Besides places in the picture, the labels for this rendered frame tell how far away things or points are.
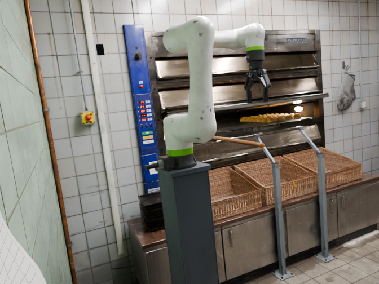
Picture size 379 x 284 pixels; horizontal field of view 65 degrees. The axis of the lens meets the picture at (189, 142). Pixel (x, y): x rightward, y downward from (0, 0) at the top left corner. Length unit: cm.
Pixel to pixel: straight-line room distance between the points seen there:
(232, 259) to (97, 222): 112
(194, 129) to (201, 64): 27
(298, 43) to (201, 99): 231
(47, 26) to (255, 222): 215
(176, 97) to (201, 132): 141
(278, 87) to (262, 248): 157
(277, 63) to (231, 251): 185
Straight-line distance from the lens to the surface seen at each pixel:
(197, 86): 125
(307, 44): 351
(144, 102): 249
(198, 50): 127
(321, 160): 274
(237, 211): 243
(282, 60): 326
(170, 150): 138
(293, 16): 343
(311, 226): 291
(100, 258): 271
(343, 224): 321
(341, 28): 389
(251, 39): 164
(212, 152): 278
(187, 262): 149
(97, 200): 254
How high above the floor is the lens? 151
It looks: 8 degrees down
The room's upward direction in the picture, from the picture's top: 6 degrees counter-clockwise
